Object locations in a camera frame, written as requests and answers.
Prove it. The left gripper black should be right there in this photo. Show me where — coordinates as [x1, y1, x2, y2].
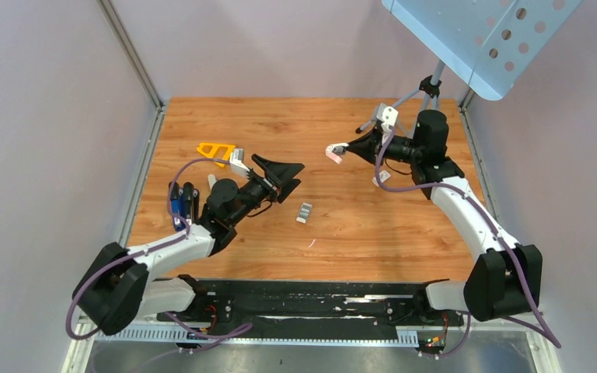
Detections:
[229, 155, 302, 226]

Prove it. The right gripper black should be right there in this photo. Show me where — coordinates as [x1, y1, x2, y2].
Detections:
[345, 127, 423, 169]

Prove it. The pink stapler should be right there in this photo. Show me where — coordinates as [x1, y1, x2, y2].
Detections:
[325, 143, 348, 165]

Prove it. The grey white stapler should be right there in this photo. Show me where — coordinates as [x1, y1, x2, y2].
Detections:
[208, 174, 218, 189]

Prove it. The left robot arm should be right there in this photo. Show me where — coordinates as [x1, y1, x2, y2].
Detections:
[66, 154, 305, 340]

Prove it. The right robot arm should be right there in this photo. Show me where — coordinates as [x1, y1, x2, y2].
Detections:
[325, 105, 543, 325]

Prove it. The small white staple box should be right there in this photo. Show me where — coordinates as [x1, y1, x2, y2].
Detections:
[372, 169, 392, 187]

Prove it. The yellow plastic triangle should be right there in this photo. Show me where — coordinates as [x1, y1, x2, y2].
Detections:
[196, 142, 236, 168]

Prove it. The light blue music stand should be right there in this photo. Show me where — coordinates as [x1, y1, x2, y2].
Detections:
[354, 0, 585, 140]

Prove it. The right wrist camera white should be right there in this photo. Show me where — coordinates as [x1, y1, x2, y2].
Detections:
[372, 103, 399, 133]

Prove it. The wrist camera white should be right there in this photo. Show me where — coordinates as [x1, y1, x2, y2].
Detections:
[372, 103, 399, 133]
[229, 148, 250, 179]

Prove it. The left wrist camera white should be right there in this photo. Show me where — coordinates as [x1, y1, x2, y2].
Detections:
[229, 148, 250, 179]

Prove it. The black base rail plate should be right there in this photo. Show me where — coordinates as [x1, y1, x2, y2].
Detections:
[157, 279, 465, 341]

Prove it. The aluminium frame post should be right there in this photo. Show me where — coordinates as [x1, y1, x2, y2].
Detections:
[96, 0, 166, 109]

